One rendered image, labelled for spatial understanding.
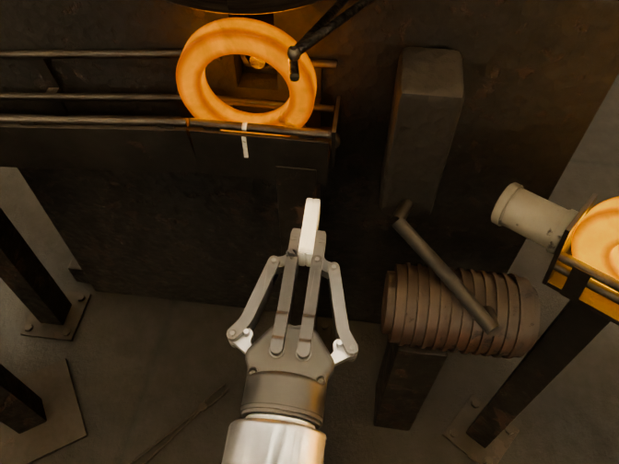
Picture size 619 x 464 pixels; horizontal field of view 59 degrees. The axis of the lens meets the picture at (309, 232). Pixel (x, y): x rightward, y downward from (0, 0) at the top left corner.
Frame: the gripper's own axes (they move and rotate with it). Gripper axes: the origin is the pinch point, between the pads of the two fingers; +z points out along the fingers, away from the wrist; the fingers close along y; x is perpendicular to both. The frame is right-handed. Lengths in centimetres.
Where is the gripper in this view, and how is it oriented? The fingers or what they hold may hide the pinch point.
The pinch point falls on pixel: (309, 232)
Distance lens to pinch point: 58.8
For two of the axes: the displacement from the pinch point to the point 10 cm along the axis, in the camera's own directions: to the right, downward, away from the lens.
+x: -0.1, -5.2, -8.6
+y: 9.9, 1.1, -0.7
